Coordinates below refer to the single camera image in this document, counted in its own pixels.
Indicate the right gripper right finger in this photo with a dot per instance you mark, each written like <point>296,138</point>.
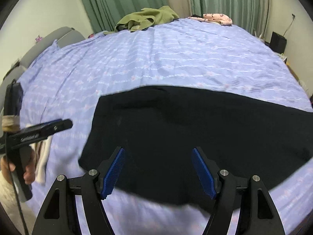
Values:
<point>257,214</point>

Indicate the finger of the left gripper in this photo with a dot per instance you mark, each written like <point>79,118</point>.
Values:
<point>36,133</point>
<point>17,98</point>

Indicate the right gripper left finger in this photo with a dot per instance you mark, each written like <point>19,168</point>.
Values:
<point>58,213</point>

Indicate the black pants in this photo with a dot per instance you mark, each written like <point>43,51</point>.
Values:
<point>158,127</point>

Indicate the left hand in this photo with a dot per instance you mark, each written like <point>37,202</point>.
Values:
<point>29,174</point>

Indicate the cream folded garment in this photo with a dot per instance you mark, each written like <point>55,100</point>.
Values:
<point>41,151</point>

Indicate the purple striped floral bedsheet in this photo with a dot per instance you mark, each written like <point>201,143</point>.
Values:
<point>67,82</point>

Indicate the grey bed headboard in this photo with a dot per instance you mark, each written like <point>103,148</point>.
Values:
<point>64,36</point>

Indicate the olive green garment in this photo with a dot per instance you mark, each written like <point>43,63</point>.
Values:
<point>145,18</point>

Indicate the pink patterned garment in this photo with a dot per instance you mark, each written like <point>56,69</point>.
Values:
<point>217,18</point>

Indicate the green curtain right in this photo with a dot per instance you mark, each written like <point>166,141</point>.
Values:
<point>251,15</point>

